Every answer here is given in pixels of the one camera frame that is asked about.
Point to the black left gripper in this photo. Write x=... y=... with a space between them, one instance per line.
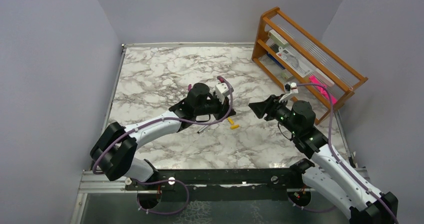
x=224 y=109

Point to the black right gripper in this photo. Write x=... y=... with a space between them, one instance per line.
x=268 y=106

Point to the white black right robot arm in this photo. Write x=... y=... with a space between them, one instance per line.
x=323 y=169

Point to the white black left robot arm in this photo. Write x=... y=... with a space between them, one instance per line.
x=114 y=152

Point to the pink tool on shelf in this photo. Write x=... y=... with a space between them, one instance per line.
x=322 y=89

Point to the wooden shelf rack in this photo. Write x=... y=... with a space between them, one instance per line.
x=341 y=79

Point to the white device on shelf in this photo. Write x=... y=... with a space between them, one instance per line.
x=298 y=64

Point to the white green box on shelf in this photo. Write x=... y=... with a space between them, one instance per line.
x=277 y=39

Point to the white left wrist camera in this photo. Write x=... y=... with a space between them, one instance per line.
x=222 y=90

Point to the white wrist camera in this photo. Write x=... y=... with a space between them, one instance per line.
x=290 y=89
x=222 y=90

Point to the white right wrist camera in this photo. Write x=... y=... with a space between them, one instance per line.
x=290 y=89

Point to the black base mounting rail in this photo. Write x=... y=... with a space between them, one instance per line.
x=179 y=185

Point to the aluminium frame rail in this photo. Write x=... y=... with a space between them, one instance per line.
x=93 y=183

